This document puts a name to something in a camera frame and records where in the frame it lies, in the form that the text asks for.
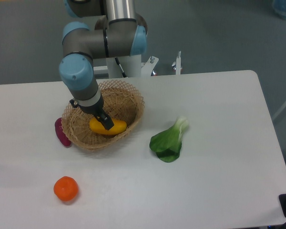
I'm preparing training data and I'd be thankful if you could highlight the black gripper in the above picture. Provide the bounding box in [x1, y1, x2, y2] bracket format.
[69, 96, 114, 130]

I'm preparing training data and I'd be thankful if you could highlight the yellow mango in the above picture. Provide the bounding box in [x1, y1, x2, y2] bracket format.
[89, 117, 127, 135]

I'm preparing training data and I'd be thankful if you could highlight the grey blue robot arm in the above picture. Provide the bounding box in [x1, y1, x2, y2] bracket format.
[59, 0, 147, 130]

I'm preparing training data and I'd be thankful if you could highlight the woven wicker basket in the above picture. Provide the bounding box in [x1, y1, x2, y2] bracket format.
[61, 80, 144, 151]

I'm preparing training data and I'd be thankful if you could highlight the purple sweet potato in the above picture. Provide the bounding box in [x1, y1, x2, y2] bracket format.
[54, 117, 72, 147]

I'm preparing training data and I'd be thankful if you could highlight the orange tangerine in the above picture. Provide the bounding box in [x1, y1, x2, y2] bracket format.
[53, 176, 79, 202]

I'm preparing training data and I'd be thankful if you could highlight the green bok choy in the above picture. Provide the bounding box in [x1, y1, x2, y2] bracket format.
[149, 116, 189, 163]

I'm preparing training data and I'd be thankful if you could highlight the blue bag in background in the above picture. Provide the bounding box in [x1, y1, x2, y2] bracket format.
[272, 0, 286, 20]

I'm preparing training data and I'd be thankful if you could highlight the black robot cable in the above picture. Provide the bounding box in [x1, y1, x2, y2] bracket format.
[113, 57, 128, 78]

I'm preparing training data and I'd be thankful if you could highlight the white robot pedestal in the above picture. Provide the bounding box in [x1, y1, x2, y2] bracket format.
[92, 50, 184, 79]

